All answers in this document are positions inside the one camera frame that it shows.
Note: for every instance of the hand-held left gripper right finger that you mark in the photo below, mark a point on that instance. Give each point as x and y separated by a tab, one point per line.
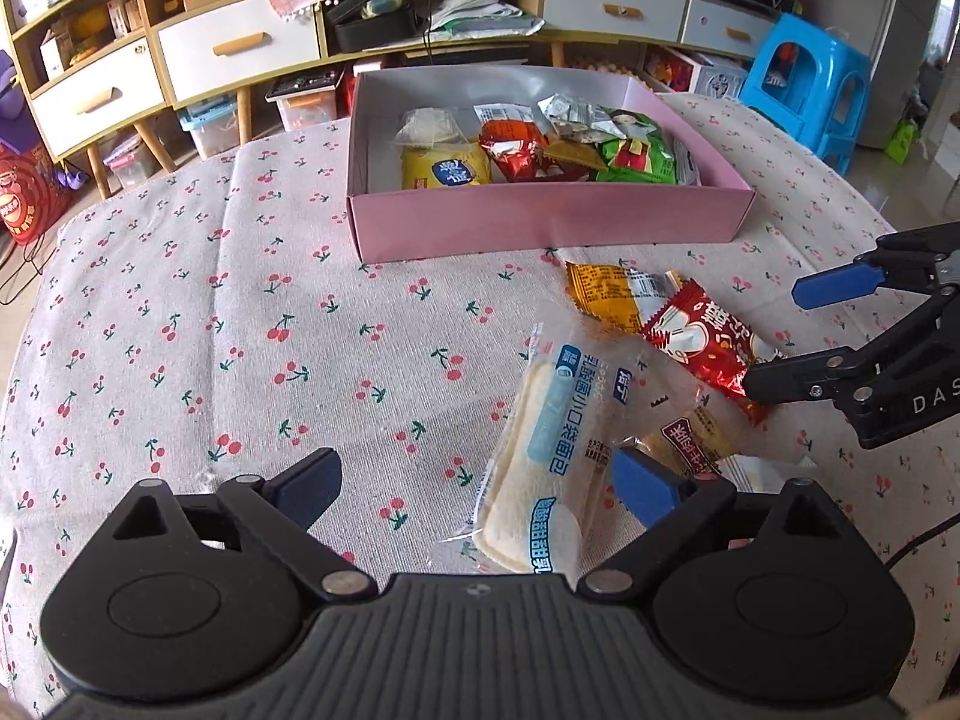
645	487

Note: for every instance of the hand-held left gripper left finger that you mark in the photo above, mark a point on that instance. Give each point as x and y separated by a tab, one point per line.
311	487

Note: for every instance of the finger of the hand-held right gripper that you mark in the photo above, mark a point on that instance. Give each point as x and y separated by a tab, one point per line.
836	285
795	382

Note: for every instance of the brown snack packet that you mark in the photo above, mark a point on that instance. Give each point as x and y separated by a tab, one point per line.
690	439

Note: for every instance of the red packet with white rabbit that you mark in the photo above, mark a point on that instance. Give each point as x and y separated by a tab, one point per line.
705	337

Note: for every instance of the white bread roll packet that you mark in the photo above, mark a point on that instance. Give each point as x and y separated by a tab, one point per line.
547	435

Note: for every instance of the gold orange snack packet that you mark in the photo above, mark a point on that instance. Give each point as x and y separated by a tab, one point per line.
600	292

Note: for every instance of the green packet with girl picture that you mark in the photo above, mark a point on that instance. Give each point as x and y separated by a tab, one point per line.
645	154

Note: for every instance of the pink cardboard box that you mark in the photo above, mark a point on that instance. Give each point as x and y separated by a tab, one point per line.
540	221

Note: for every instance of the small grey foil packet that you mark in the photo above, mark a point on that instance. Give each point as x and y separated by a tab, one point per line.
577	116

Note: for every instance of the yellow biscuit packet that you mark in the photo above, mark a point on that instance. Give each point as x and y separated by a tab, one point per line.
442	169

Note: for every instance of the shiny red foil packet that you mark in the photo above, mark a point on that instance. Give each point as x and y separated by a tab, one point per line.
510	150

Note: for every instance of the clear plastic snack packet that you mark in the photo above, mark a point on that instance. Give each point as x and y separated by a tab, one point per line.
427	127

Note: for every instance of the green paper bag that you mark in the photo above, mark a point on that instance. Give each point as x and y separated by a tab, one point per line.
901	142

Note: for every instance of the blue plastic stool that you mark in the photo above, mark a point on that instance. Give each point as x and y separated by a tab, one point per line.
810	90

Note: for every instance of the white printed toy box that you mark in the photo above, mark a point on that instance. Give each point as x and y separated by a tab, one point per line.
724	81

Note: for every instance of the grey refrigerator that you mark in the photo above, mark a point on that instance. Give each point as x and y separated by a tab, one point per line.
900	37

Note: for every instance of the white cabinet drawer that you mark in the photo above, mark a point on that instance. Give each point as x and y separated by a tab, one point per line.
615	7
727	26
240	45
97	97

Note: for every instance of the clear plastic storage box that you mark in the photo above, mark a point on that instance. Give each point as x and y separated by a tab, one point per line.
131	161

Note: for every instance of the blue lid storage box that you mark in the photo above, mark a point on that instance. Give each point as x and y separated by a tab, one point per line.
214	127

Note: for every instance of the black lid storage box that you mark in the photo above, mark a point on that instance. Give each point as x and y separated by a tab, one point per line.
307	97

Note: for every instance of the large red printed bag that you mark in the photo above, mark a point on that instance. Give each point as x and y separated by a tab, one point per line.
30	191

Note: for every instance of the stack of papers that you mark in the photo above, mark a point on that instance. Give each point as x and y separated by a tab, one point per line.
487	7

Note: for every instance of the wooden cabinet with white drawers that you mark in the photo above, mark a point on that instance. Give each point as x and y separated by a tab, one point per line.
187	30

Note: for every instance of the black case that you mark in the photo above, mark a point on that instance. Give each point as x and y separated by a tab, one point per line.
375	15

